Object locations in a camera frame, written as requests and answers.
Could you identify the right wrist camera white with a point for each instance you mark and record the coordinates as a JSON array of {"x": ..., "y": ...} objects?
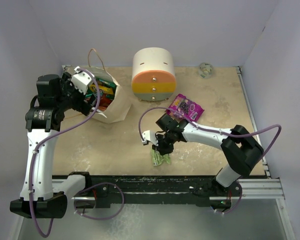
[{"x": 148, "y": 137}]

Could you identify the white paper bag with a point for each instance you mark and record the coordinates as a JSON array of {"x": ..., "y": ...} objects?
[{"x": 114, "y": 101}]

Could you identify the red Doritos chip bag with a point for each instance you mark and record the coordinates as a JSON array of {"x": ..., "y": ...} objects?
[{"x": 104, "y": 103}]

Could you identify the aluminium rail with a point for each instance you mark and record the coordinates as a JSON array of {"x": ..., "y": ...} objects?
[{"x": 258, "y": 189}]

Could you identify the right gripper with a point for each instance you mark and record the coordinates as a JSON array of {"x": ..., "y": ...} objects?
[{"x": 162, "y": 149}]

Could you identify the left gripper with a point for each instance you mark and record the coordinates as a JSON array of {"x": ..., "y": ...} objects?
[{"x": 82, "y": 106}]

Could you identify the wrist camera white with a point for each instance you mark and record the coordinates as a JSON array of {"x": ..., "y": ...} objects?
[
  {"x": 148, "y": 137},
  {"x": 82, "y": 79}
]

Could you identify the round three-drawer cabinet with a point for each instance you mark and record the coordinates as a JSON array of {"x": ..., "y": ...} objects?
[{"x": 153, "y": 74}]

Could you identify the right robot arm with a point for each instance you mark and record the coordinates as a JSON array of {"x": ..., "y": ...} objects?
[{"x": 242, "y": 151}]

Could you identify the yellow snack bar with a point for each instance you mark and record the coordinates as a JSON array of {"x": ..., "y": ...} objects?
[{"x": 102, "y": 89}]

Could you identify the green chip bag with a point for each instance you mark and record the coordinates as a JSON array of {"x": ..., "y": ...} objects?
[{"x": 106, "y": 83}]

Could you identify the purple candy bag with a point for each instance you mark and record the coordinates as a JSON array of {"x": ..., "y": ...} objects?
[{"x": 182, "y": 106}]

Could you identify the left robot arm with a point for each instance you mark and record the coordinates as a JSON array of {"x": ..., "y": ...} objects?
[{"x": 55, "y": 95}]

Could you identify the light green snack packet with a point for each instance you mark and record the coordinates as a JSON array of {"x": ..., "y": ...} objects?
[{"x": 158, "y": 159}]

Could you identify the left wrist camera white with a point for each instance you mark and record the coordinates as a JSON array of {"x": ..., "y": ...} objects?
[{"x": 82, "y": 79}]

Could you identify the black metal base frame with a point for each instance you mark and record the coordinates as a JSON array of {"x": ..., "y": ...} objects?
[{"x": 199, "y": 190}]

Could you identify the clear tape roll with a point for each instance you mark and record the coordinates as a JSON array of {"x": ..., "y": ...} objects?
[{"x": 205, "y": 70}]

